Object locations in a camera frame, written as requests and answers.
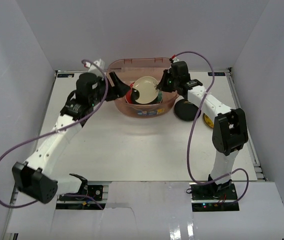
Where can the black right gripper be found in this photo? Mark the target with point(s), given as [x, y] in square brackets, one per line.
[162, 85]

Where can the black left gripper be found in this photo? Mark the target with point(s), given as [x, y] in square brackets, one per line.
[109, 86]

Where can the red and teal floral plate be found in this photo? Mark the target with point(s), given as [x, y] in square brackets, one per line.
[159, 98]

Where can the black plate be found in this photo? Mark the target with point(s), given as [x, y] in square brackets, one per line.
[132, 96]
[185, 110]

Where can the cream floral plate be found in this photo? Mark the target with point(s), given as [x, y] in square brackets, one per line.
[147, 87]

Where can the yellow patterned plate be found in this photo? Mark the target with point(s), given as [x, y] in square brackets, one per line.
[209, 123]

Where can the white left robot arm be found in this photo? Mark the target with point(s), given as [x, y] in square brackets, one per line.
[32, 177]

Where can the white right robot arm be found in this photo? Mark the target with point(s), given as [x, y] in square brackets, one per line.
[230, 132]

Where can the transparent pink plastic bin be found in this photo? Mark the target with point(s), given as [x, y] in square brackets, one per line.
[131, 69]

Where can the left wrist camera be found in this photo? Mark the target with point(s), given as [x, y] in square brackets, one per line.
[94, 69]

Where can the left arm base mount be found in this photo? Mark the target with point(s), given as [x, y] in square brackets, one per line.
[92, 197]

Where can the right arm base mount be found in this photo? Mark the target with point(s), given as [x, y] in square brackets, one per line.
[203, 199]

